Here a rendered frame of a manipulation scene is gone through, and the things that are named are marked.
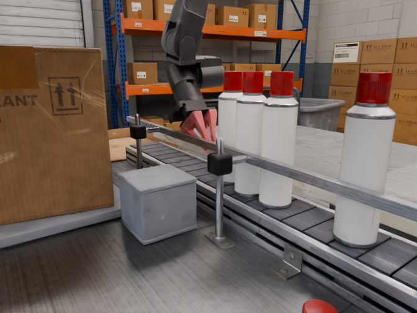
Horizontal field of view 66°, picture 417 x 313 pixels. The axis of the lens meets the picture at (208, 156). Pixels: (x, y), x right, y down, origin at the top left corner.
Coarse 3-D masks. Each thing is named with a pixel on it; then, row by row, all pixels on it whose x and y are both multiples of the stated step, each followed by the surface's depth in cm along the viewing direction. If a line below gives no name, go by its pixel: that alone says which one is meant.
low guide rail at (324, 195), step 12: (156, 132) 92; (180, 144) 82; (192, 144) 77; (300, 192) 52; (312, 192) 50; (324, 192) 48; (384, 216) 41; (396, 216) 40; (396, 228) 40; (408, 228) 39
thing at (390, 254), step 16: (144, 144) 92; (160, 144) 92; (160, 160) 76; (176, 160) 75; (192, 160) 75; (208, 176) 64; (224, 192) 56; (256, 208) 50; (288, 208) 49; (304, 208) 49; (320, 208) 49; (288, 224) 45; (304, 224) 44; (320, 224) 44; (320, 240) 40; (336, 240) 40; (384, 240) 40; (400, 240) 40; (352, 256) 37; (368, 256) 37; (384, 256) 37; (400, 256) 37; (416, 256) 37; (384, 272) 34; (400, 272) 34; (416, 272) 34; (416, 288) 32
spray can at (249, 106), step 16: (256, 80) 49; (240, 96) 51; (256, 96) 50; (240, 112) 51; (256, 112) 50; (240, 128) 51; (256, 128) 50; (240, 144) 52; (256, 144) 51; (240, 176) 53; (256, 176) 53; (240, 192) 54; (256, 192) 54
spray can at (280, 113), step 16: (272, 80) 46; (288, 80) 45; (272, 96) 46; (288, 96) 46; (272, 112) 46; (288, 112) 45; (272, 128) 46; (288, 128) 46; (272, 144) 47; (288, 144) 46; (288, 160) 47; (272, 176) 48; (272, 192) 48; (288, 192) 49; (272, 208) 49
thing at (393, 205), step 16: (160, 128) 72; (208, 144) 57; (256, 160) 47; (272, 160) 46; (288, 176) 43; (304, 176) 40; (320, 176) 39; (336, 192) 37; (352, 192) 35; (368, 192) 34; (384, 208) 33; (400, 208) 31; (416, 208) 30
